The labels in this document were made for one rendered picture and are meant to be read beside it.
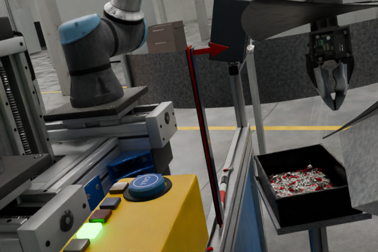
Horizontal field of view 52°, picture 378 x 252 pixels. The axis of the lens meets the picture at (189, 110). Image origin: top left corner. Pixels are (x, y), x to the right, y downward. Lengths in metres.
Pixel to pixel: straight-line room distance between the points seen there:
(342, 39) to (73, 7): 10.66
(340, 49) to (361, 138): 0.19
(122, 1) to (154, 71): 1.69
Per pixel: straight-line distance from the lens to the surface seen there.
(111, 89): 1.08
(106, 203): 0.42
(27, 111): 0.99
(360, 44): 2.61
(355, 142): 0.67
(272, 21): 0.60
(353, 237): 2.18
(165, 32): 7.40
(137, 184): 0.43
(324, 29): 0.77
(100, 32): 1.09
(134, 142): 1.06
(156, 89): 2.82
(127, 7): 1.13
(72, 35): 1.07
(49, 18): 7.23
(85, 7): 10.99
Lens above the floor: 1.26
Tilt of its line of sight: 16 degrees down
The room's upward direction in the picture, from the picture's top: 11 degrees counter-clockwise
